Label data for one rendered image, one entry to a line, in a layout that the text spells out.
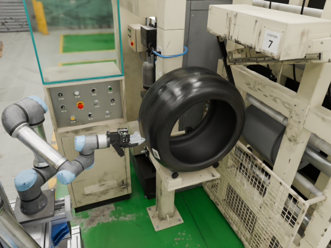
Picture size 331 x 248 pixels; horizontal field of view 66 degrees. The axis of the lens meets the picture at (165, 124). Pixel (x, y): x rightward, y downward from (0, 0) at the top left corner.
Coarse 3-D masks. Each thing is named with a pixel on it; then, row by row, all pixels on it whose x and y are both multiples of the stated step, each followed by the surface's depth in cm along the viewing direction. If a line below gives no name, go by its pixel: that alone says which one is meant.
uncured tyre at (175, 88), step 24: (168, 72) 139; (192, 72) 132; (144, 96) 141; (168, 96) 124; (192, 96) 122; (216, 96) 127; (240, 96) 137; (144, 120) 135; (168, 120) 124; (216, 120) 171; (240, 120) 142; (168, 144) 130; (192, 144) 173; (216, 144) 165; (168, 168) 144; (192, 168) 147
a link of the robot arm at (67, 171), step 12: (12, 108) 121; (12, 120) 119; (24, 120) 123; (12, 132) 118; (24, 132) 119; (24, 144) 120; (36, 144) 119; (48, 144) 122; (48, 156) 119; (60, 156) 121; (60, 168) 119; (72, 168) 121; (60, 180) 119; (72, 180) 121
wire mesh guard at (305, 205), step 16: (240, 144) 163; (224, 160) 187; (240, 160) 167; (256, 160) 150; (272, 176) 140; (208, 192) 218; (272, 192) 143; (288, 192) 131; (288, 208) 133; (304, 208) 122; (256, 240) 165; (288, 240) 137
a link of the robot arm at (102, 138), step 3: (99, 135) 128; (102, 135) 128; (105, 135) 129; (99, 138) 127; (102, 138) 127; (105, 138) 128; (99, 141) 126; (102, 141) 127; (105, 141) 127; (99, 144) 126; (102, 144) 127; (105, 144) 128; (99, 147) 127; (102, 147) 128; (105, 147) 129
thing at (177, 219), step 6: (150, 210) 238; (150, 216) 233; (174, 216) 233; (180, 216) 233; (156, 222) 227; (162, 222) 227; (174, 222) 227; (180, 222) 227; (156, 228) 222; (162, 228) 222
